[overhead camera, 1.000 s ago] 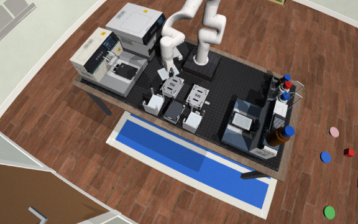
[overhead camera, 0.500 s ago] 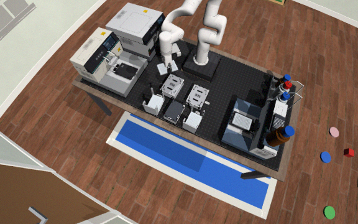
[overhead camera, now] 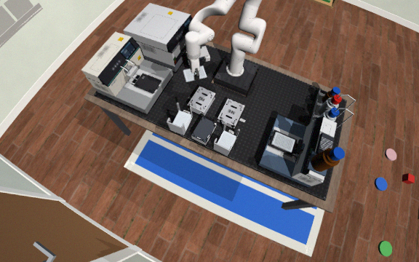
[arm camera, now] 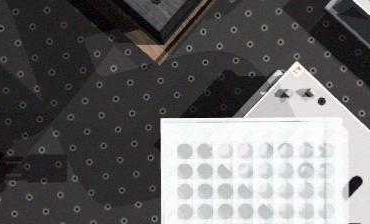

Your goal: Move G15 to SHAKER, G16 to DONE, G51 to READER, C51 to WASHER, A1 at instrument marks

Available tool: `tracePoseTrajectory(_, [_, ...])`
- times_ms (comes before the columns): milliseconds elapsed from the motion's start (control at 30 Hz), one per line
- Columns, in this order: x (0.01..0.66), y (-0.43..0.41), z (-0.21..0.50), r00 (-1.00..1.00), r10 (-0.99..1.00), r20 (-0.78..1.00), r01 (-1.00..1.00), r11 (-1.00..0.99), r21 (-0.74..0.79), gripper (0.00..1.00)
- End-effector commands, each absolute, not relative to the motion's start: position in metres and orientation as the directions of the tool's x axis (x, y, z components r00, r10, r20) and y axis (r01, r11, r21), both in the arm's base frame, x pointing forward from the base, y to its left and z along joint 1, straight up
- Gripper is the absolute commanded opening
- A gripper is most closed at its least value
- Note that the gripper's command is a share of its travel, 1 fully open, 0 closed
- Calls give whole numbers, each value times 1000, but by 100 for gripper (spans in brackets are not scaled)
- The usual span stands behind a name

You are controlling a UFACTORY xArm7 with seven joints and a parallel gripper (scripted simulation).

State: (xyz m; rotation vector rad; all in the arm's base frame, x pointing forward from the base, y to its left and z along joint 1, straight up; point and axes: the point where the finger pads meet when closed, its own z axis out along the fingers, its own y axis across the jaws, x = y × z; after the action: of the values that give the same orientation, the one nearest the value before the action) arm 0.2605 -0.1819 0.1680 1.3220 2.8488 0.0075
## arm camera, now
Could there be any white rectangular plate nest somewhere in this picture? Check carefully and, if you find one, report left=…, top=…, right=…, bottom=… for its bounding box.
left=324, top=0, right=370, bottom=50

